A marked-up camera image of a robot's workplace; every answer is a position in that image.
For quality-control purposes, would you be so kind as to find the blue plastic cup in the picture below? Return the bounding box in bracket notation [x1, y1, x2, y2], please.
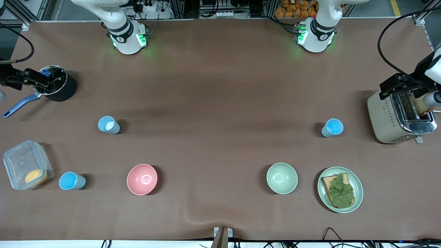
[98, 116, 121, 135]
[321, 118, 344, 138]
[59, 172, 86, 190]

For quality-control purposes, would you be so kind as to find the toasted bread slice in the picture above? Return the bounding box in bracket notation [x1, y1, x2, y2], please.
[410, 93, 435, 116]

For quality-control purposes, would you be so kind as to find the beige chrome toaster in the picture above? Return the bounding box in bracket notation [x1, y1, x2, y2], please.
[367, 88, 438, 144]

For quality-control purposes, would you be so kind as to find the clear plastic storage container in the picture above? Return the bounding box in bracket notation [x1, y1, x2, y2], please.
[3, 139, 55, 191]

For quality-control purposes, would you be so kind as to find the round yellow food piece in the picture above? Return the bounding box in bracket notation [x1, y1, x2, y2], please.
[25, 169, 48, 185]

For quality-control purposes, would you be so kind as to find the brown bread slice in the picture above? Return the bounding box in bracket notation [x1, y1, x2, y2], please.
[321, 173, 355, 209]

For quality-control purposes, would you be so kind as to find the green lettuce leaf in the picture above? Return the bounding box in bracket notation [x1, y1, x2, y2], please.
[327, 173, 355, 208]

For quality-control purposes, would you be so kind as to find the bag of orange buns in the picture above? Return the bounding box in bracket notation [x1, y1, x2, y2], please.
[274, 0, 318, 19]

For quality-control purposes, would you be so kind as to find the pale green plate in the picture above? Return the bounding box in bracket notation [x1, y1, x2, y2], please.
[317, 167, 364, 214]

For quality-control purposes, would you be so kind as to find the large white power strip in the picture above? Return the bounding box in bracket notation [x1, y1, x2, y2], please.
[136, 0, 173, 20]

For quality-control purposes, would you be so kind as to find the pink bowl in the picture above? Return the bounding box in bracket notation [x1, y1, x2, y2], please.
[126, 164, 158, 196]

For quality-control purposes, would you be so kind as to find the pale green bowl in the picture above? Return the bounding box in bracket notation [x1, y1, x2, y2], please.
[266, 163, 298, 195]

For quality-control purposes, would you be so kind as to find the brown table cover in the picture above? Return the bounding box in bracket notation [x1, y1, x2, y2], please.
[0, 17, 441, 241]

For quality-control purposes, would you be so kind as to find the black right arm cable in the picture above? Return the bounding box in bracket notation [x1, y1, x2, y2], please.
[0, 23, 35, 64]

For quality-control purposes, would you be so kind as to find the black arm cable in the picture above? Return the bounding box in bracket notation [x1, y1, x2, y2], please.
[377, 10, 441, 86]
[0, 23, 35, 64]

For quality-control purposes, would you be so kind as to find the black pot blue handle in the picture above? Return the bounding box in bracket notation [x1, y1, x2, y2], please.
[3, 65, 78, 118]

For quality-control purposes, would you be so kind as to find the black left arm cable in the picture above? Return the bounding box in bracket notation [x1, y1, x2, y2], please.
[377, 10, 441, 86]

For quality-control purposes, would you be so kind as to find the black looped floor cable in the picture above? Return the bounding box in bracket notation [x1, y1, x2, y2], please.
[322, 227, 346, 248]

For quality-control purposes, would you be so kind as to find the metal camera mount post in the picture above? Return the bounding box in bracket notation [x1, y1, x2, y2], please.
[211, 226, 233, 248]

